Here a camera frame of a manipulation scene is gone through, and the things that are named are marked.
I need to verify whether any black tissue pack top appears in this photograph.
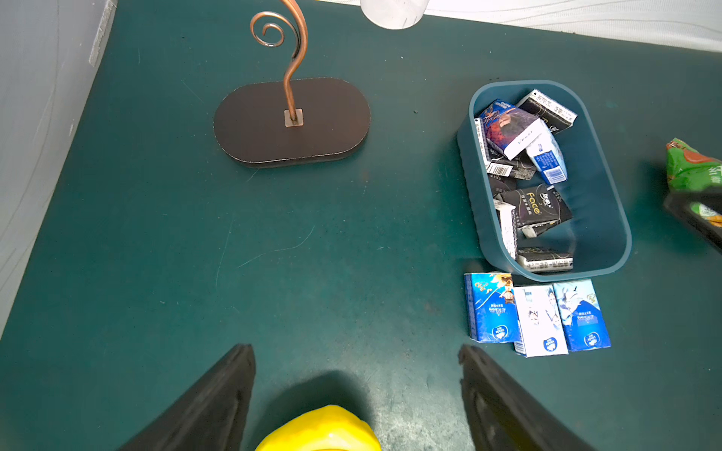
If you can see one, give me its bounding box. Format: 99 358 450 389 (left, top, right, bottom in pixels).
516 89 577 135

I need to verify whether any dark blue tissue pack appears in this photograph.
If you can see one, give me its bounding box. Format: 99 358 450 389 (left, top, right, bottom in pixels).
464 272 521 344

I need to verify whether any white blue tissue pack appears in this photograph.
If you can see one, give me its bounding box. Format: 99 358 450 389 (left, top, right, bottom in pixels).
513 285 569 358

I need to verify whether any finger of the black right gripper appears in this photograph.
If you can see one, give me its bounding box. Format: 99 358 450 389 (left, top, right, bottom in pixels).
664 190 721 253

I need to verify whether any teal storage box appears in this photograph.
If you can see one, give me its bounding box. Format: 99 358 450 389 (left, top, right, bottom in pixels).
457 80 632 284

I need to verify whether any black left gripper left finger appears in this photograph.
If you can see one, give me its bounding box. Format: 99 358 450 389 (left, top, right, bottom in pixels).
120 344 256 450

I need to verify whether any light blue tissue pack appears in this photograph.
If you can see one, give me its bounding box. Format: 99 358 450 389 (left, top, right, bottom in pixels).
553 279 611 353
526 133 568 185

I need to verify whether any red blue tissue pack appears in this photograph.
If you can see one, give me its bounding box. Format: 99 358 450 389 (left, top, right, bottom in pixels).
479 100 548 160

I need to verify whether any black tissue pack bottom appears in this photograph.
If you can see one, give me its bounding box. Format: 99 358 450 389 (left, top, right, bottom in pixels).
517 247 573 274

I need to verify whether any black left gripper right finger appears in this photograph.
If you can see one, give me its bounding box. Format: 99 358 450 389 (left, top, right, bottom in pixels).
458 345 592 450

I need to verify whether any yellow banana bunch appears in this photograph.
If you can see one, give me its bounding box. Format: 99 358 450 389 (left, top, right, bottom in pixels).
256 405 382 451

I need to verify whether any copper glass rack stand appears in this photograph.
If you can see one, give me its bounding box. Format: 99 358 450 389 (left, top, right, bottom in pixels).
214 1 372 168

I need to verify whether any green snack bag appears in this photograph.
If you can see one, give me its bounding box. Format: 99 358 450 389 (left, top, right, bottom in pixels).
666 138 721 227

